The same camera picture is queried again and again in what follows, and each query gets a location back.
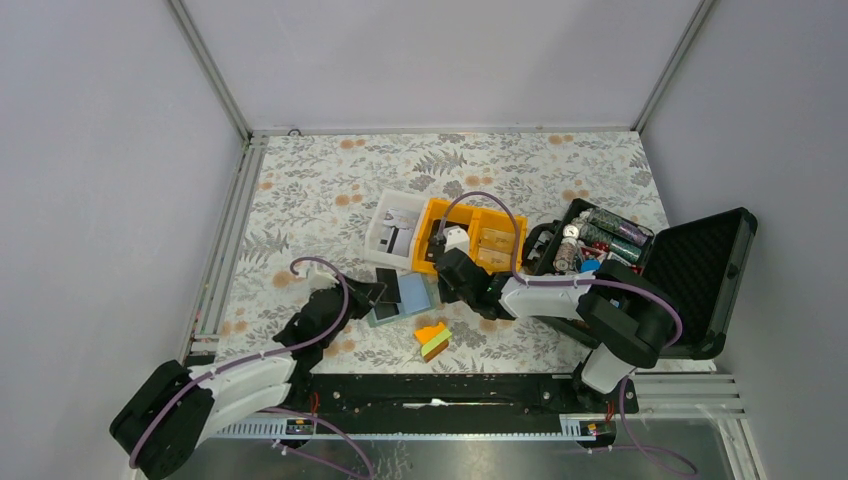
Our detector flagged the orange green sticky notes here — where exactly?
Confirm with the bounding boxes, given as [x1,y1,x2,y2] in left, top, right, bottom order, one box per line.
[414,322,452,363]

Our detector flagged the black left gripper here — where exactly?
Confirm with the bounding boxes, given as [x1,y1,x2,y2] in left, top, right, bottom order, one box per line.
[319,273,385,349]

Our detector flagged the yellow plastic divided bin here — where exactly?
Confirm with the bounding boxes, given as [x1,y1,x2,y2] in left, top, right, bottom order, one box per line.
[411,198,528,275]

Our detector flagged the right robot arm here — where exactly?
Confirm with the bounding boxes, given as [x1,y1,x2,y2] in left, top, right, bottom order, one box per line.
[435,249,683,412]

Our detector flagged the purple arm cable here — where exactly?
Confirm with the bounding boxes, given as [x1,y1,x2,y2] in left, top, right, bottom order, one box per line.
[437,192,698,480]
[127,256,376,480]

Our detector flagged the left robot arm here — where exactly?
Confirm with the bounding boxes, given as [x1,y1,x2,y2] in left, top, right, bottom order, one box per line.
[109,278,386,479]

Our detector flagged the white plastic bin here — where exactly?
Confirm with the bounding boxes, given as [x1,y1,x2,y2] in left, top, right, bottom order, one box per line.
[363,189,429,270]

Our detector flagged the black poker chip case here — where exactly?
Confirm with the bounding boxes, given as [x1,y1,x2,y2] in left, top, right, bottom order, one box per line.
[522,200,758,360]

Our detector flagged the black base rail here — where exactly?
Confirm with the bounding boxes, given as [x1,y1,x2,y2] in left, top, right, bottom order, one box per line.
[270,373,640,437]

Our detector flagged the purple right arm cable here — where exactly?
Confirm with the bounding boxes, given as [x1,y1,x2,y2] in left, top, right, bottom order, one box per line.
[437,192,698,480]

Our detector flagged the green card holder wallet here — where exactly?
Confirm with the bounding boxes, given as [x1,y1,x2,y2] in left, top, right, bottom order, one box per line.
[366,272,441,328]

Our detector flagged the black credit card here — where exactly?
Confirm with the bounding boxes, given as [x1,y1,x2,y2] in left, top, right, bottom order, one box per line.
[374,268,401,321]

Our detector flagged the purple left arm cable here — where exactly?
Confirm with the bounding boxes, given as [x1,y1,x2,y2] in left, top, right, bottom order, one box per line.
[127,256,376,480]

